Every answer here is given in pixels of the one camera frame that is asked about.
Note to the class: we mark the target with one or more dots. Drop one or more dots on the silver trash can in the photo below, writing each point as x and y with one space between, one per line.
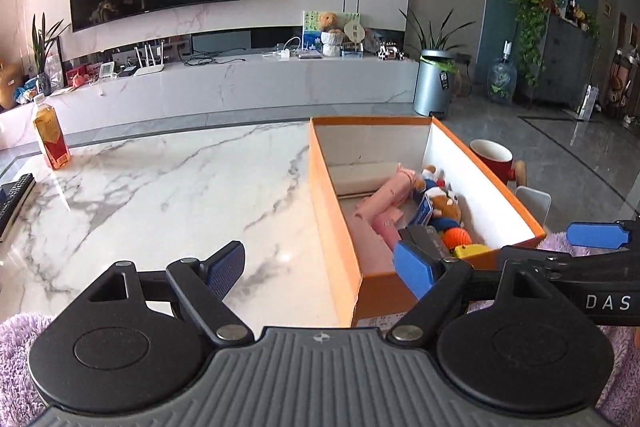
434 83

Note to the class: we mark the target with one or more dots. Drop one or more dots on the red white mug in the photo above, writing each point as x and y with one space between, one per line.
500 161

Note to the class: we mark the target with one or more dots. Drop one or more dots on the crochet orange strawberry toy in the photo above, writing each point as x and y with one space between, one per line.
456 237

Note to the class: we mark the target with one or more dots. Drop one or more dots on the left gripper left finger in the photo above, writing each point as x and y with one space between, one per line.
200 287

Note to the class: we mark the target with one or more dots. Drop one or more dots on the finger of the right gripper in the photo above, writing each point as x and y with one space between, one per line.
598 235

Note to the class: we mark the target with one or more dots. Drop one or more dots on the dark grey cabinet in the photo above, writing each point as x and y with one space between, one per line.
568 54

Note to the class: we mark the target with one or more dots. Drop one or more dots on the plush dog toy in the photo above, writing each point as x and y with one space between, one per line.
436 204

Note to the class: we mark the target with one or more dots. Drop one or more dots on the pink notebook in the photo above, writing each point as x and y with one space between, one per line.
373 225

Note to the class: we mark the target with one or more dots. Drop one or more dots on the white flat box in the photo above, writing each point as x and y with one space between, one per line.
357 179

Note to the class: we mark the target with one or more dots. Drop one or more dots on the dark grey box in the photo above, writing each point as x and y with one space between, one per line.
425 238

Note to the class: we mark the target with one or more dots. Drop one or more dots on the yellow toy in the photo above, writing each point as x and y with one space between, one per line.
470 250

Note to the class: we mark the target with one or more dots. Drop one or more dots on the orange white storage box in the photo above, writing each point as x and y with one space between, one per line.
491 213

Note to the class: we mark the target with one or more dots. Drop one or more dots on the green trailing plant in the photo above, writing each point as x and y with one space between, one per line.
532 18

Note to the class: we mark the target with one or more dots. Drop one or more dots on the water jug bottle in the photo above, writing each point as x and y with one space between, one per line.
502 77

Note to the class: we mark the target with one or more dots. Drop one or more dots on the white wifi router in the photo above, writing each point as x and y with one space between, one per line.
150 60

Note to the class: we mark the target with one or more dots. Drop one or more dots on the orange drink bottle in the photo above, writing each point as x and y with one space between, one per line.
50 135

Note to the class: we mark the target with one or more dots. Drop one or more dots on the black keyboard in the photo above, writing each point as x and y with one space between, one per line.
13 196

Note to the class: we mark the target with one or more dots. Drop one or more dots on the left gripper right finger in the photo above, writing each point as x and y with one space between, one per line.
437 285

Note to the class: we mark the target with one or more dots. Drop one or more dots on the teddy bear figurine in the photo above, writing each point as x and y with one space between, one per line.
331 35

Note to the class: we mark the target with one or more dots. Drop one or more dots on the potted orchid plant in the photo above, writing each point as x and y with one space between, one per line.
43 38

